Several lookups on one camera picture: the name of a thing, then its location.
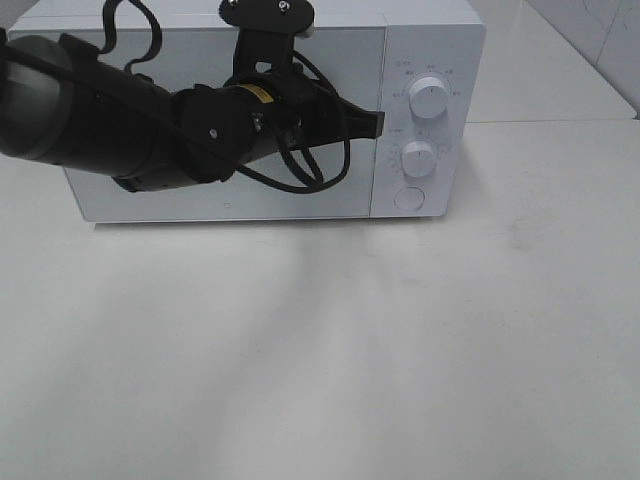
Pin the white lower timer knob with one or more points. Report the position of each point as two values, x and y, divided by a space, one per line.
418 159

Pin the white microwave door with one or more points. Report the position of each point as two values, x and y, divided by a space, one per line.
101 200

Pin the white upper power knob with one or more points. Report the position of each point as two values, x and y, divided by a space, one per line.
428 96

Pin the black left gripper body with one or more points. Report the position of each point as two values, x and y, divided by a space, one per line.
225 129

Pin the white round door button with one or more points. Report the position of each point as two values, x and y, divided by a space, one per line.
410 199

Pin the white microwave oven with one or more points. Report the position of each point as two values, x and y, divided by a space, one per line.
369 51

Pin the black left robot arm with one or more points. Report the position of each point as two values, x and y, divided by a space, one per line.
61 105

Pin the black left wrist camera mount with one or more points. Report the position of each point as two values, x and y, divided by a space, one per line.
266 33

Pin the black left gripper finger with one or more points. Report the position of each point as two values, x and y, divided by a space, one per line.
321 123

